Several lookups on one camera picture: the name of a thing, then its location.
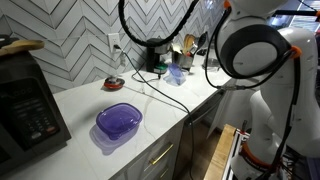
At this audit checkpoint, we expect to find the purple plastic container near microwave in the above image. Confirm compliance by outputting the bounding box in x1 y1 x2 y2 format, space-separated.
90 103 143 156

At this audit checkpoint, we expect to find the black microwave oven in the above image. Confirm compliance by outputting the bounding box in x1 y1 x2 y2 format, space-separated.
0 52 71 175

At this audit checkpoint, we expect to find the wooden board on cart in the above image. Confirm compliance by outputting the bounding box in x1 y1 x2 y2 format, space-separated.
204 124 235 180

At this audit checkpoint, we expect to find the red round jar lid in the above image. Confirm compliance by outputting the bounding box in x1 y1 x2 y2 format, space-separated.
104 76 125 90

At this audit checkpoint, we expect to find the white wall outlet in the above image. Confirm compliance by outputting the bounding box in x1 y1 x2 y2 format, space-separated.
108 33 120 54

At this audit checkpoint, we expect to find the steel utensil holder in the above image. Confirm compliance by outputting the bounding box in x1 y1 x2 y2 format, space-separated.
172 51 193 70

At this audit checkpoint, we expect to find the purple lidded container by coffeemaker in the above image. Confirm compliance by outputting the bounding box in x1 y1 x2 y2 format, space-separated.
164 63 186 86

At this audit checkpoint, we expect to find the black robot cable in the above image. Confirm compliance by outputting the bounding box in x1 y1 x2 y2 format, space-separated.
118 0 200 48

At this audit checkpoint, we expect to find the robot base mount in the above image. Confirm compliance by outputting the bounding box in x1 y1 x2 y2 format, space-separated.
224 129 292 180

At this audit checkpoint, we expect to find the black silver coffee maker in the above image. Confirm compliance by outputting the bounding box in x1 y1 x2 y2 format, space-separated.
146 43 170 74

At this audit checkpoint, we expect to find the black power cable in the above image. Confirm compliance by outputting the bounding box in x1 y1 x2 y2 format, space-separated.
113 44 196 180

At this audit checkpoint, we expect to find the black spoon utensil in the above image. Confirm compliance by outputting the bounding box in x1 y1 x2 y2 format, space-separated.
197 32 207 49

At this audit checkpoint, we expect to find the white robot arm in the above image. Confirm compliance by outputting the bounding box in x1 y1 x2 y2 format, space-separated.
215 0 320 180

